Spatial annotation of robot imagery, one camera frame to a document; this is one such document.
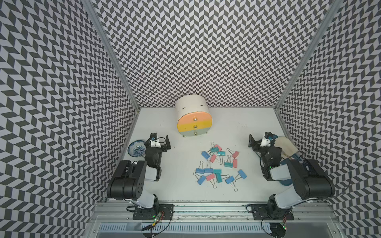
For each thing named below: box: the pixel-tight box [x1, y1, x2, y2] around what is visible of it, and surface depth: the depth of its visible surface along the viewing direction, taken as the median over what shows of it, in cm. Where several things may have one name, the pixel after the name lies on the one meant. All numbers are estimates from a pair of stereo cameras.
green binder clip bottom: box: [215, 172, 229, 183], surface depth 86 cm
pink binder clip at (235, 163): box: [233, 159, 238, 169], surface depth 92 cm
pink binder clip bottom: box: [205, 173, 218, 189], surface depth 86 cm
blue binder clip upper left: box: [200, 149, 212, 160], surface depth 96 cm
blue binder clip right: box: [234, 169, 248, 182], surface depth 88 cm
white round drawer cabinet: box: [175, 94, 213, 137], surface depth 93 cm
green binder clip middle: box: [223, 155, 234, 169], surface depth 93 cm
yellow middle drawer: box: [177, 119, 213, 133], surface depth 93 cm
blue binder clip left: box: [195, 160, 205, 175], surface depth 89 cm
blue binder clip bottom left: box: [192, 171, 206, 185], surface depth 85 cm
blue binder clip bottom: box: [224, 175, 239, 192], surface depth 85 cm
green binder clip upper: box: [216, 151, 226, 157], surface depth 96 cm
